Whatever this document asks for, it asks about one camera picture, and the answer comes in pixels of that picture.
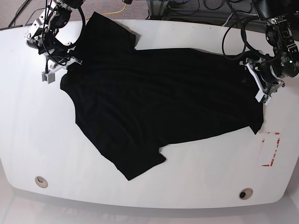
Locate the white cable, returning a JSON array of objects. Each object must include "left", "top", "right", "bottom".
[{"left": 221, "top": 10, "right": 257, "bottom": 28}]

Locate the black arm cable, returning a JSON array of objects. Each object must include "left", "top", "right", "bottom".
[{"left": 221, "top": 0, "right": 262, "bottom": 62}]

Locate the black t-shirt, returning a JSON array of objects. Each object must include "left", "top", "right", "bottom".
[{"left": 60, "top": 13, "right": 263, "bottom": 180}]

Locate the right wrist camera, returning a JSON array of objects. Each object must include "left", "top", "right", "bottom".
[{"left": 42, "top": 71, "right": 56, "bottom": 84}]

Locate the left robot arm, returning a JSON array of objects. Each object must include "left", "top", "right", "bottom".
[{"left": 240, "top": 0, "right": 299, "bottom": 104}]

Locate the right table cable grommet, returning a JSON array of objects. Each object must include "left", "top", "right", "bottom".
[{"left": 239, "top": 188, "right": 253, "bottom": 200}]

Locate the table cable grommet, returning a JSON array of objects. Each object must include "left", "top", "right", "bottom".
[
  {"left": 239, "top": 188, "right": 253, "bottom": 200},
  {"left": 35, "top": 176, "right": 48, "bottom": 189}
]

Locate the red tape rectangle marking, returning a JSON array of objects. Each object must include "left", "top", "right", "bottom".
[{"left": 259, "top": 132, "right": 281, "bottom": 167}]

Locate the left table cable grommet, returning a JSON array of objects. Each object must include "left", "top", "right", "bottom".
[{"left": 35, "top": 176, "right": 48, "bottom": 189}]

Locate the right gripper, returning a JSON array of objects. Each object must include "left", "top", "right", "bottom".
[{"left": 43, "top": 42, "right": 83, "bottom": 74}]

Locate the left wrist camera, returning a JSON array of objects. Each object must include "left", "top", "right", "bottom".
[{"left": 255, "top": 90, "right": 271, "bottom": 105}]

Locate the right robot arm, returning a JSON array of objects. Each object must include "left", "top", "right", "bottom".
[{"left": 25, "top": 0, "right": 86, "bottom": 75}]

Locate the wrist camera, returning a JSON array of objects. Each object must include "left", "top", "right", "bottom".
[
  {"left": 42, "top": 71, "right": 56, "bottom": 84},
  {"left": 255, "top": 90, "right": 271, "bottom": 105}
]

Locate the yellow cable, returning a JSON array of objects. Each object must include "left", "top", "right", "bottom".
[{"left": 100, "top": 2, "right": 128, "bottom": 16}]

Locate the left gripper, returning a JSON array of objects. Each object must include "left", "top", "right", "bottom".
[{"left": 239, "top": 57, "right": 285, "bottom": 96}]

